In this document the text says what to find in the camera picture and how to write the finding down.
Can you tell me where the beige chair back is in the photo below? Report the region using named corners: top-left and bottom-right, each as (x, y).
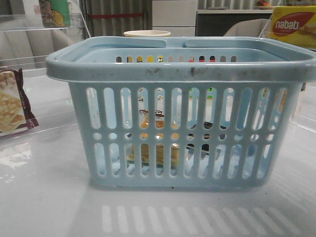
top-left (224, 19), bottom-right (271, 38)

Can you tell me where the clear acrylic shelf left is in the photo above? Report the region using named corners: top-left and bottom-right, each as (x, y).
top-left (0, 13), bottom-right (90, 71)

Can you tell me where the packaged bread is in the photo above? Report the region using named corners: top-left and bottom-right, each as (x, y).
top-left (127, 109), bottom-right (180, 167)

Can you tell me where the yellow nabati wafer box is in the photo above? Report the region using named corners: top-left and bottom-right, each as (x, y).
top-left (266, 5), bottom-right (316, 49)

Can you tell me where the green cartoon snack package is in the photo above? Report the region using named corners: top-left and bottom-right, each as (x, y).
top-left (39, 0), bottom-right (71, 28)

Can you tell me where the brown cracker package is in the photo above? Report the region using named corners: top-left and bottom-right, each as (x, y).
top-left (0, 69), bottom-right (39, 137)

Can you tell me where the light blue plastic basket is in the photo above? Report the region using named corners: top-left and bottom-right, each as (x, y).
top-left (46, 37), bottom-right (316, 189)

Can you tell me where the white drawer cabinet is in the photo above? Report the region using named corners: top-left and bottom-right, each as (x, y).
top-left (152, 0), bottom-right (198, 37)

